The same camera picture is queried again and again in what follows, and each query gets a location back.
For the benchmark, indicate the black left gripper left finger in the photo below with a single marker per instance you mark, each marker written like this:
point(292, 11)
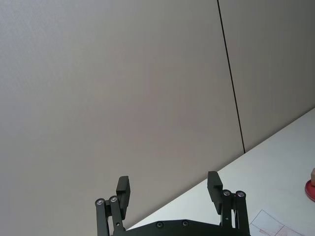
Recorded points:
point(121, 196)

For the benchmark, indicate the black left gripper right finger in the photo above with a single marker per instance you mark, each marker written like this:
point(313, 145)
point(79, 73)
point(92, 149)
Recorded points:
point(214, 194)

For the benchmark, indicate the white paper with red lines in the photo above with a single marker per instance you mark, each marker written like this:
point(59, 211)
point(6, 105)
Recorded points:
point(275, 225)

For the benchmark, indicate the red round plate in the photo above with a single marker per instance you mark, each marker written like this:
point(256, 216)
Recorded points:
point(310, 192)

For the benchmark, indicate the tan brown block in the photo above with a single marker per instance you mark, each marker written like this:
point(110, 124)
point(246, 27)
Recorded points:
point(313, 177)

